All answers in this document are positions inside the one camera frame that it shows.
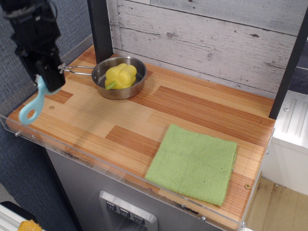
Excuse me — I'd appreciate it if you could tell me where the white side cabinet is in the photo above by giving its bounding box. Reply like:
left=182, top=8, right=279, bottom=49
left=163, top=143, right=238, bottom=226
left=261, top=90, right=308, bottom=195

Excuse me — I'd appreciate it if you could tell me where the light blue dish brush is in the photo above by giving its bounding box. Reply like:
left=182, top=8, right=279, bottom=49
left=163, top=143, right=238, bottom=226
left=19, top=74, right=61, bottom=125

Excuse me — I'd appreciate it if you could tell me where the black frame post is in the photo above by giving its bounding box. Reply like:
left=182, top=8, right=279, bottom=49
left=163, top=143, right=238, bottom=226
left=269, top=9, right=308, bottom=119
left=87, top=0, right=114, bottom=63

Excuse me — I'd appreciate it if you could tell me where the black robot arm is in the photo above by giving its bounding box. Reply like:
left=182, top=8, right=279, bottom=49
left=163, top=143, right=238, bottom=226
left=0, top=0, right=65, bottom=92

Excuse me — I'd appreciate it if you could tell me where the grey toy fridge cabinet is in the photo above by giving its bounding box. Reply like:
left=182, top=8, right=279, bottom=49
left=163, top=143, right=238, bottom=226
left=47, top=150, right=245, bottom=231

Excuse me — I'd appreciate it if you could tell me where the yellow black object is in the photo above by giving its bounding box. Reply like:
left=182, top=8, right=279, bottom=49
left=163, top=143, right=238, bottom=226
left=0, top=201, right=44, bottom=231

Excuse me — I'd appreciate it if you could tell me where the black left frame post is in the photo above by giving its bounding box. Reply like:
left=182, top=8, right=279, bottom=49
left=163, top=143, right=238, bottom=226
left=87, top=0, right=114, bottom=63

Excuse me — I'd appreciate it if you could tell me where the clear acrylic table guard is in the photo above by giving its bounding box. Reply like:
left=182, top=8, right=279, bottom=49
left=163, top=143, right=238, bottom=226
left=0, top=29, right=277, bottom=221

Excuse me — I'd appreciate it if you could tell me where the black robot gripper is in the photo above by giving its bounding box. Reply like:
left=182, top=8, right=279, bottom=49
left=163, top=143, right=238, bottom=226
left=9, top=9, right=65, bottom=92

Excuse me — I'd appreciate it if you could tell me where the yellow toy bell pepper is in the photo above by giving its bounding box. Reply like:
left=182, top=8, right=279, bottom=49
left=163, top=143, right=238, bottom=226
left=105, top=63, right=137, bottom=90

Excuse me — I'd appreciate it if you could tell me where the silver dispenser button panel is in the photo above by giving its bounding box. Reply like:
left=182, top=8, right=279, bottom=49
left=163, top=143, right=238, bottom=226
left=99, top=190, right=158, bottom=231

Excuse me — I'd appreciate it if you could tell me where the green woven cloth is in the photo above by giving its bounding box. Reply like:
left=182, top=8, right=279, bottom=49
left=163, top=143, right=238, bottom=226
left=145, top=124, right=237, bottom=206

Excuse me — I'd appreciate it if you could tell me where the small steel pan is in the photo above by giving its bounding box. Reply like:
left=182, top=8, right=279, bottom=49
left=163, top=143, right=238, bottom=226
left=59, top=56, right=147, bottom=100

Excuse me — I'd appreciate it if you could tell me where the black right frame post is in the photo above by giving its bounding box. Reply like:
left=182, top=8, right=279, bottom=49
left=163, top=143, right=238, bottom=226
left=269, top=9, right=308, bottom=119

